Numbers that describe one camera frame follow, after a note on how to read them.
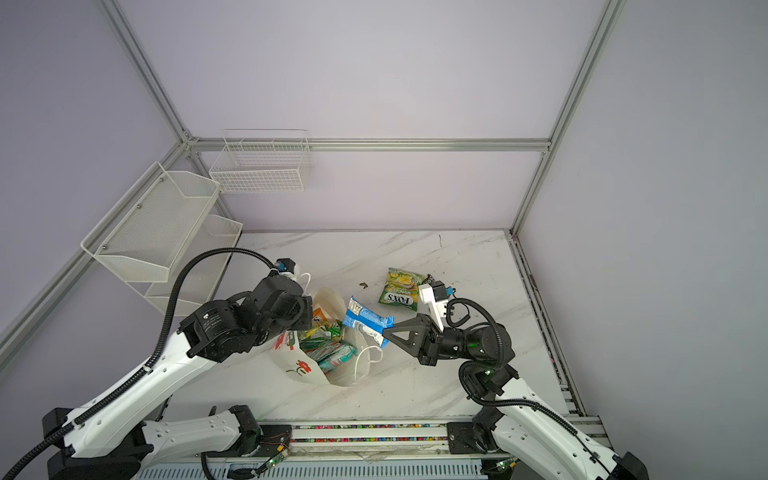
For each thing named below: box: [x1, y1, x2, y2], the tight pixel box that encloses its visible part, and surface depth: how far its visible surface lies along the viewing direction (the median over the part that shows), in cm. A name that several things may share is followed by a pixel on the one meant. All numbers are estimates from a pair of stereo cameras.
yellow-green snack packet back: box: [378, 267, 425, 312], surface depth 102 cm
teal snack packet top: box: [318, 346, 357, 374], surface depth 76 cm
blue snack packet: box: [343, 296, 395, 348], surface depth 58 cm
